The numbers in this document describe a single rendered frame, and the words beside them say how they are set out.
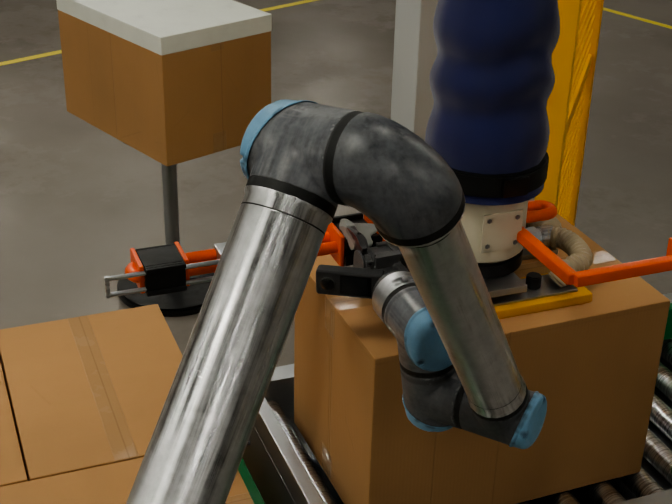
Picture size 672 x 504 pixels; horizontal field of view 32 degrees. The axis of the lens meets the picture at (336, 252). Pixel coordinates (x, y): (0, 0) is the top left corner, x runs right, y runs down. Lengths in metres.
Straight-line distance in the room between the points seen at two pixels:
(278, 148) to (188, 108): 2.10
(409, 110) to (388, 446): 1.30
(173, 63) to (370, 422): 1.67
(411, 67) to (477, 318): 1.64
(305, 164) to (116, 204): 3.41
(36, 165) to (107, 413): 2.75
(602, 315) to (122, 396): 1.07
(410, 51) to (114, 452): 1.34
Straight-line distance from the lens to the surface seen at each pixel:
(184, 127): 3.51
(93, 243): 4.46
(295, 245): 1.38
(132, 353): 2.75
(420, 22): 3.05
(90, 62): 3.77
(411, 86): 3.13
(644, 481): 2.43
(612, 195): 5.01
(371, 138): 1.35
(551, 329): 2.11
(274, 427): 2.37
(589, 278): 1.98
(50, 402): 2.61
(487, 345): 1.61
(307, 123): 1.40
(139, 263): 1.93
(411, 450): 2.10
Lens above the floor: 2.01
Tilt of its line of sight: 27 degrees down
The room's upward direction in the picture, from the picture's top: 1 degrees clockwise
